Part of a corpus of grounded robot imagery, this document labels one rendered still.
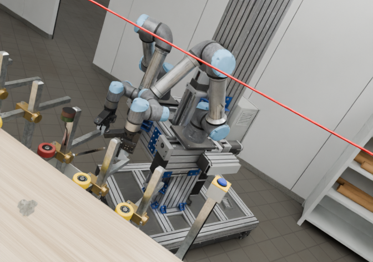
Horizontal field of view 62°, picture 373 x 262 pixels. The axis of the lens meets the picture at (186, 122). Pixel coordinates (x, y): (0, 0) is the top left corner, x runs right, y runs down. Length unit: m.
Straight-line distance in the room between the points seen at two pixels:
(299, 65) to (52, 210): 2.99
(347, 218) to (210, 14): 2.90
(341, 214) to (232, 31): 2.82
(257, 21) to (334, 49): 1.84
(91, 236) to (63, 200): 0.21
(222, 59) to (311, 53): 2.31
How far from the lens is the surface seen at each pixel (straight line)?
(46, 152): 1.61
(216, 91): 1.54
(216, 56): 1.43
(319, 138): 3.81
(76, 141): 1.80
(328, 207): 4.12
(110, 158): 1.49
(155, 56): 1.81
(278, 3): 1.97
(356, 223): 4.20
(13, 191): 1.42
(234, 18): 1.97
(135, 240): 1.35
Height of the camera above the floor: 1.91
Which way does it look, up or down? 25 degrees down
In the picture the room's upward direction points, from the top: 25 degrees clockwise
